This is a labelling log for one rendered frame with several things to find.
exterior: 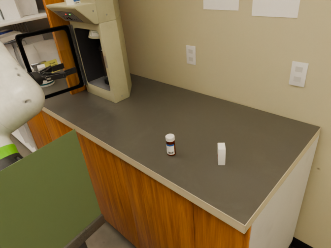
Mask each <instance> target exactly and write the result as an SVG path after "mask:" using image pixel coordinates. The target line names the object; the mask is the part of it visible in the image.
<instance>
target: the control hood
mask: <svg viewBox="0 0 331 248"><path fill-rule="evenodd" d="M46 7H47V8H48V9H50V10H51V11H52V12H54V11H62V12H71V13H72V14H74V15H75V16H76V17H78V18H79V19H80V20H82V21H83V22H82V23H87V24H95V25H96V24H98V23H99V20H98V15H97V10H96V5H95V3H86V2H81V3H80V4H75V5H67V4H66V2H61V3H55V4H49V5H46ZM54 13H55V14H57V13H56V12H54ZM57 15H58V16H59V17H61V16H60V15H59V14H57ZM61 18H62V19H64V18H63V17H61ZM64 20H65V19H64ZM65 21H68V20H65ZM71 22H72V21H71ZM74 22H76V21H74ZM79 23H80V22H79Z"/></svg>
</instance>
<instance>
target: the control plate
mask: <svg viewBox="0 0 331 248"><path fill-rule="evenodd" d="M54 12H56V13H57V14H59V15H60V16H61V17H63V18H64V17H65V18H64V19H65V20H68V21H76V22H83V21H82V20H80V19H79V18H78V17H76V16H75V15H74V14H72V13H71V12H62V11H54ZM65 14H66V15H65ZM66 17H67V18H68V17H69V18H71V19H72V18H73V19H72V20H71V19H69V18H68V19H67V18H66ZM74 19H75V20H74Z"/></svg>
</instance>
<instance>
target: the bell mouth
mask: <svg viewBox="0 0 331 248"><path fill-rule="evenodd" d="M88 37H89V38H91V39H99V33H98V32H97V31H94V30H90V31H89V36H88Z"/></svg>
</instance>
